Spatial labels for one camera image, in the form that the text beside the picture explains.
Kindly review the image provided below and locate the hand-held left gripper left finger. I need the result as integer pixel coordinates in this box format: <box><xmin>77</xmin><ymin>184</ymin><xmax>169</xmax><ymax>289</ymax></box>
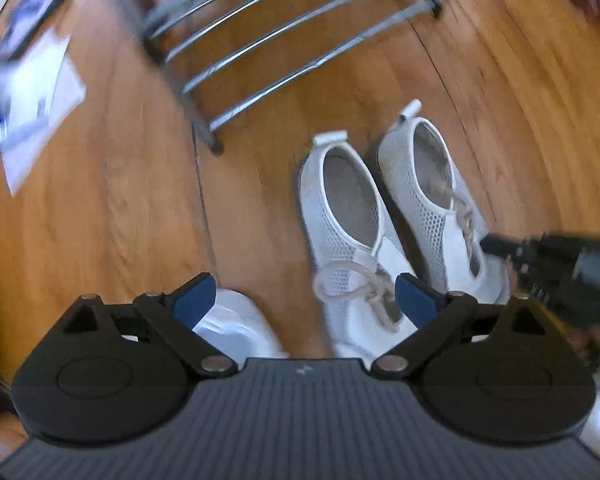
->
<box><xmin>60</xmin><ymin>272</ymin><xmax>239</xmax><ymax>380</ymax></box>

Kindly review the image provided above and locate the grey mesh lace sneaker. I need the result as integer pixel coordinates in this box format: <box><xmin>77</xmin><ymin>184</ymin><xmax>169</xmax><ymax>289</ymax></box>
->
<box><xmin>376</xmin><ymin>99</ymin><xmax>512</xmax><ymax>307</ymax></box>
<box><xmin>299</xmin><ymin>129</ymin><xmax>422</xmax><ymax>362</ymax></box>

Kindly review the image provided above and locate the white strap sneaker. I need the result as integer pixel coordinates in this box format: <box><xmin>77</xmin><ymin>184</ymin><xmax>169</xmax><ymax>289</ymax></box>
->
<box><xmin>191</xmin><ymin>286</ymin><xmax>289</xmax><ymax>362</ymax></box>

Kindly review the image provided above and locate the grey metal shoe rack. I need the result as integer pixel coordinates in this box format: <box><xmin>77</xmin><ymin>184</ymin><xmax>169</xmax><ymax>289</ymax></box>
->
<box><xmin>94</xmin><ymin>0</ymin><xmax>444</xmax><ymax>157</ymax></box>

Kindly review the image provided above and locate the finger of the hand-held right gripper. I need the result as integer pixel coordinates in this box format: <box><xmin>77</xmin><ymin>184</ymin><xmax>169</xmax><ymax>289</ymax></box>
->
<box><xmin>480</xmin><ymin>234</ymin><xmax>581</xmax><ymax>286</ymax></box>

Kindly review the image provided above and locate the white paper sheet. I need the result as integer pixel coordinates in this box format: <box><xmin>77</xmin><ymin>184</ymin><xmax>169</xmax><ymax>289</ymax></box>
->
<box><xmin>0</xmin><ymin>34</ymin><xmax>89</xmax><ymax>197</ymax></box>

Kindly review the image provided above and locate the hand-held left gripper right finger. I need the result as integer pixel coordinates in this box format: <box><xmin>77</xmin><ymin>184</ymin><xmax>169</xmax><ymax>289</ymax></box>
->
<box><xmin>371</xmin><ymin>272</ymin><xmax>548</xmax><ymax>380</ymax></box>

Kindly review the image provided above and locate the dark printed box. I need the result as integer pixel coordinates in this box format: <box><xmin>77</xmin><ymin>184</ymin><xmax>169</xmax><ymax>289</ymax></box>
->
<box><xmin>0</xmin><ymin>0</ymin><xmax>72</xmax><ymax>62</ymax></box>

